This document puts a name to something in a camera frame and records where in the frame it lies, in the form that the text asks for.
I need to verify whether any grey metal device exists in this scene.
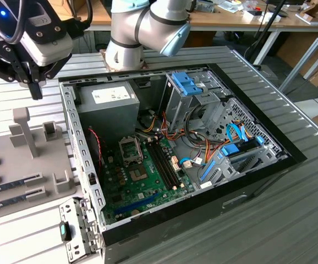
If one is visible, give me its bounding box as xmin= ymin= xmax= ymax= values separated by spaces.
xmin=196 ymin=0 xmax=216 ymax=13

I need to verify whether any black stand pole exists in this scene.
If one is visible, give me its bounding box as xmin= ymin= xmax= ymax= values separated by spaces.
xmin=251 ymin=0 xmax=288 ymax=67

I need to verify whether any green motherboard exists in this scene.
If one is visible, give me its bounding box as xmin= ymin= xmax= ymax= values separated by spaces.
xmin=100 ymin=134 xmax=198 ymax=226

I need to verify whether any cardboard box on desk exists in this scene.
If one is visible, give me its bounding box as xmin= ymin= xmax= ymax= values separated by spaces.
xmin=46 ymin=0 xmax=80 ymax=20

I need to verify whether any grey parts rack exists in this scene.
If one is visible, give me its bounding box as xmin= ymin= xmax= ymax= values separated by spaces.
xmin=0 ymin=106 xmax=79 ymax=224

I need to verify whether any blue expansion slot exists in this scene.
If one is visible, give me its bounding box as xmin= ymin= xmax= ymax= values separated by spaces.
xmin=113 ymin=192 xmax=160 ymax=218

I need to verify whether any blue plastic drive bracket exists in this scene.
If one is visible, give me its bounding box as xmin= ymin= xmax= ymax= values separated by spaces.
xmin=171 ymin=70 xmax=204 ymax=97

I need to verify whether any blue disk carrier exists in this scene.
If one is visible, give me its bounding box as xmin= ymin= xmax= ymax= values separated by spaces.
xmin=199 ymin=137 xmax=265 ymax=184

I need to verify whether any large brown cardboard box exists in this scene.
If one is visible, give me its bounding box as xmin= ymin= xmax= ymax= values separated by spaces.
xmin=275 ymin=32 xmax=318 ymax=88

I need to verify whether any dark RAM stick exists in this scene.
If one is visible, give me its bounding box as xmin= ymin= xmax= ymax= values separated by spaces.
xmin=0 ymin=175 xmax=29 ymax=195
xmin=0 ymin=191 xmax=31 ymax=213

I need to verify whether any teal black latch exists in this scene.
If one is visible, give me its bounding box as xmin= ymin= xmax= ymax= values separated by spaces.
xmin=58 ymin=220 xmax=73 ymax=243

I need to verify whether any wooden desk with white legs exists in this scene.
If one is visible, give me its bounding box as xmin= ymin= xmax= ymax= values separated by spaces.
xmin=188 ymin=0 xmax=318 ymax=65

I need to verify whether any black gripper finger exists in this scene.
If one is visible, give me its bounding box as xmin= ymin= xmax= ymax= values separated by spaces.
xmin=0 ymin=53 xmax=36 ymax=101
xmin=35 ymin=52 xmax=73 ymax=101

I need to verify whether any white flat box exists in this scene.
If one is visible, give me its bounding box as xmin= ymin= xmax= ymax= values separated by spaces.
xmin=242 ymin=9 xmax=282 ymax=24

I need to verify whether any grey metal drive cage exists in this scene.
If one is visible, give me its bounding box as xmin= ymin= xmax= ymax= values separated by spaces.
xmin=158 ymin=70 xmax=233 ymax=133

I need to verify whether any black open PC case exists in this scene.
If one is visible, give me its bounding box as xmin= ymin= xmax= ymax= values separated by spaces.
xmin=57 ymin=62 xmax=308 ymax=264

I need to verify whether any grey metal slot bracket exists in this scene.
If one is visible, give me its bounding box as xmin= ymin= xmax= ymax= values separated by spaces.
xmin=58 ymin=196 xmax=105 ymax=263

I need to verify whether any orange black wire bundle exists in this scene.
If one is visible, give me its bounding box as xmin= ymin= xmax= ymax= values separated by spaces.
xmin=188 ymin=138 xmax=232 ymax=166

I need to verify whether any blue flat data wire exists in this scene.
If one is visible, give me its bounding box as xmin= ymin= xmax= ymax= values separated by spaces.
xmin=226 ymin=123 xmax=250 ymax=144

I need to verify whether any grey metal disk bay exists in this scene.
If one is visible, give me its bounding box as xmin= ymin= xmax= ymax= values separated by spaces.
xmin=197 ymin=137 xmax=290 ymax=191

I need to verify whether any grey power supply unit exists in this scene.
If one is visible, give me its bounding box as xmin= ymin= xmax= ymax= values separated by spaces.
xmin=75 ymin=84 xmax=141 ymax=144

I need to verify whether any aluminium profile frame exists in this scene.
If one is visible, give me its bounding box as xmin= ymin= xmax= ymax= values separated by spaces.
xmin=278 ymin=37 xmax=318 ymax=95

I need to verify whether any yellow red wire bundle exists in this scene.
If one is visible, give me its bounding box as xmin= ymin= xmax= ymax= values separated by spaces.
xmin=141 ymin=109 xmax=183 ymax=142

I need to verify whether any CPU socket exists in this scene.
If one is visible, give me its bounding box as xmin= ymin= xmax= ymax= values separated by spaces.
xmin=128 ymin=163 xmax=150 ymax=184

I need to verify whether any cardboard packaging tray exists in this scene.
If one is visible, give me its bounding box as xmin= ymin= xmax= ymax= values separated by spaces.
xmin=295 ymin=1 xmax=318 ymax=26

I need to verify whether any white camera in black bracket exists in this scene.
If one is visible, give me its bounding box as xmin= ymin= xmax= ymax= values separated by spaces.
xmin=19 ymin=0 xmax=74 ymax=67

